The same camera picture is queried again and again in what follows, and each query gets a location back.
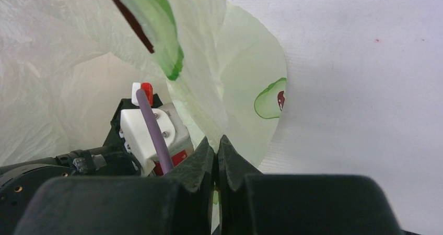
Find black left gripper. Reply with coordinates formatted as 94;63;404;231
102;99;141;176

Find pale green plastic bag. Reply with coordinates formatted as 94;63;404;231
1;0;286;166

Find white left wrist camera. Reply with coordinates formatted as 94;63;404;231
120;83;194;177

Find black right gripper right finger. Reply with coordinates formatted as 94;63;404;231
217;136;403;234

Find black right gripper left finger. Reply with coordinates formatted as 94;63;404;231
14;138;215;234

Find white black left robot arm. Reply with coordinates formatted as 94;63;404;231
1;99;141;234

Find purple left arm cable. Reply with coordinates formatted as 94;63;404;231
135;88;175;175

